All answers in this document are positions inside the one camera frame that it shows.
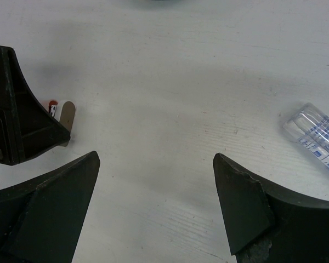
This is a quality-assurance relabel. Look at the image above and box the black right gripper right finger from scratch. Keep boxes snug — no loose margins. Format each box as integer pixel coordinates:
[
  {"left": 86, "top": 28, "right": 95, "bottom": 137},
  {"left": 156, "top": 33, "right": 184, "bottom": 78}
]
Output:
[{"left": 213, "top": 153, "right": 329, "bottom": 262}]

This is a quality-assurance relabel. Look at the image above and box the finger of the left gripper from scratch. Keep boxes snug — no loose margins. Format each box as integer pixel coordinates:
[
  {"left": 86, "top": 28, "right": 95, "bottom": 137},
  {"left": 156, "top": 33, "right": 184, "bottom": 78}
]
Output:
[{"left": 0, "top": 46, "right": 71, "bottom": 165}]

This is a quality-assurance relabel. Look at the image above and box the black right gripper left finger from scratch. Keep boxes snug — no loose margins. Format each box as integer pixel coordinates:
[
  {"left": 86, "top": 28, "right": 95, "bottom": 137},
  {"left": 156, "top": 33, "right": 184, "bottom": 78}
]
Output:
[{"left": 0, "top": 151, "right": 100, "bottom": 262}]

